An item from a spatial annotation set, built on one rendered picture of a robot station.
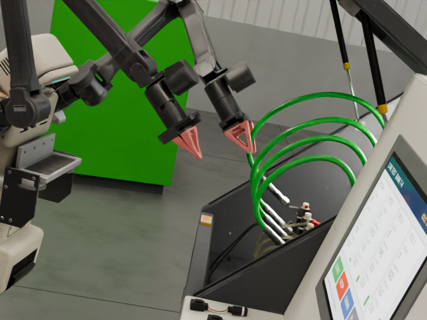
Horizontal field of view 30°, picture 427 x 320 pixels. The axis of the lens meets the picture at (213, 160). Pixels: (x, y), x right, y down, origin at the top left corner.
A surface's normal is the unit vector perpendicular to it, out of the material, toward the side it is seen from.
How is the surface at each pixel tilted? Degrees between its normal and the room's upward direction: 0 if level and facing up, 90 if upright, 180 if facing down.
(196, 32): 46
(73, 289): 0
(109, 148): 90
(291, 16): 90
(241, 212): 90
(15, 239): 8
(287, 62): 90
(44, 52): 42
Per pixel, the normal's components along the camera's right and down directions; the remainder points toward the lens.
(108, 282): 0.19, -0.95
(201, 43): -0.42, -0.64
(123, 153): 0.18, 0.29
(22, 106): -0.22, 0.22
